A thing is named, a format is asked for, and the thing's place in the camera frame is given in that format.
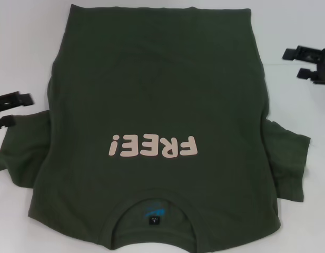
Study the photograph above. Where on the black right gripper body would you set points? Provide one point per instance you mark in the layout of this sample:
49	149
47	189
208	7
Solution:
323	82

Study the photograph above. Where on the dark green FREE t-shirt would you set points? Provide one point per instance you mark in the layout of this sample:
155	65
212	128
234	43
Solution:
157	105

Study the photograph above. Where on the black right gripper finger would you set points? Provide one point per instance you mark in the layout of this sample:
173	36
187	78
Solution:
296	54
309	73

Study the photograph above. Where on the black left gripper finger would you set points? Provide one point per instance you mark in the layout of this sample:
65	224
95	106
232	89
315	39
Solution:
17	98
5	122

